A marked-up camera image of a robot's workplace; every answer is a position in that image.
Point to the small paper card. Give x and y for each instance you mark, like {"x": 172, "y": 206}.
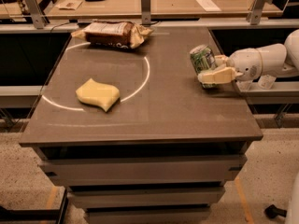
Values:
{"x": 69, "y": 4}

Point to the black chair caster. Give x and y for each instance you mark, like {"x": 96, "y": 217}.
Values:
{"x": 272, "y": 211}

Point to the grey drawer cabinet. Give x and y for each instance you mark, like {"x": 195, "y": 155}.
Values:
{"x": 163, "y": 152}

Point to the green soda can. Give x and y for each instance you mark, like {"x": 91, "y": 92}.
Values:
{"x": 202, "y": 58}

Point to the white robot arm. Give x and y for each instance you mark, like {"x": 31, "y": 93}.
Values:
{"x": 265, "y": 64}

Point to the brown chip bag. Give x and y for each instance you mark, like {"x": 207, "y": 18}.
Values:
{"x": 123, "y": 35}

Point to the white paper sheet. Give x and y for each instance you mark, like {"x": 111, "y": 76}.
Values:
{"x": 208, "y": 5}

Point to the wooden back desk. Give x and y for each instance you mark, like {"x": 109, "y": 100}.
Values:
{"x": 159, "y": 9}

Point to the yellow sponge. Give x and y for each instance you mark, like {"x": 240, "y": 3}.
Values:
{"x": 98, "y": 94}

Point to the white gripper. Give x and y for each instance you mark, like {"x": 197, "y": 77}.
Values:
{"x": 246, "y": 64}

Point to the clear bottle right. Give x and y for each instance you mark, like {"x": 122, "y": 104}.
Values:
{"x": 266, "y": 82}

